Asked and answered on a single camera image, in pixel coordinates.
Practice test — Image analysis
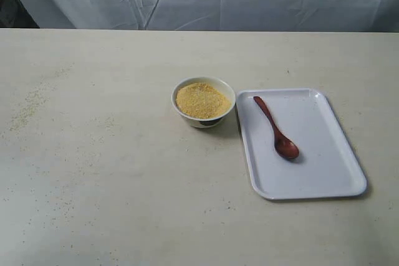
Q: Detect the white ceramic bowl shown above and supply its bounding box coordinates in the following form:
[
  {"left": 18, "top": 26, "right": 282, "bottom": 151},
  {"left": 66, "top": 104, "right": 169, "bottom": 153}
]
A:
[{"left": 171, "top": 77, "right": 236, "bottom": 128}]

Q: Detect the yellow-brown granular powder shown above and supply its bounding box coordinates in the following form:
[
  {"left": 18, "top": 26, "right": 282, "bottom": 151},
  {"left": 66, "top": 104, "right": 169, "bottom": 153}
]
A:
[{"left": 176, "top": 82, "right": 231, "bottom": 119}]

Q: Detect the white plastic tray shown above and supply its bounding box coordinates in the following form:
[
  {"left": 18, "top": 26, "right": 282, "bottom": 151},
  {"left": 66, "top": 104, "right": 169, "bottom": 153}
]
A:
[{"left": 236, "top": 88, "right": 367, "bottom": 201}]

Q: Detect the brown wooden spoon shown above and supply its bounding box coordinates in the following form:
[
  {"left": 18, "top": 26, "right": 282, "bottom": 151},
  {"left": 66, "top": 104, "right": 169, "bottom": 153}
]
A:
[{"left": 253, "top": 96, "right": 299, "bottom": 159}]

